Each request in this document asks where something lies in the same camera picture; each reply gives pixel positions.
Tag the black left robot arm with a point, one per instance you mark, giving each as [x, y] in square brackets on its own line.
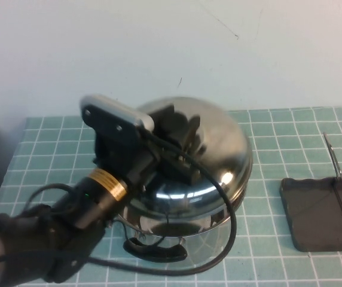
[78, 209]

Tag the green tile pattern tablecloth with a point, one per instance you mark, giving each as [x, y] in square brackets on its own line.
[278, 143]

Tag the steel pot lid black knob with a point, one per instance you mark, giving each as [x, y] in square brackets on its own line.
[219, 140]

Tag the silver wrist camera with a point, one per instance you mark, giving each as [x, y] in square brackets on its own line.
[114, 105]

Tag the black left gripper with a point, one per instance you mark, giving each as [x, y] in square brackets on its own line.
[120, 155]

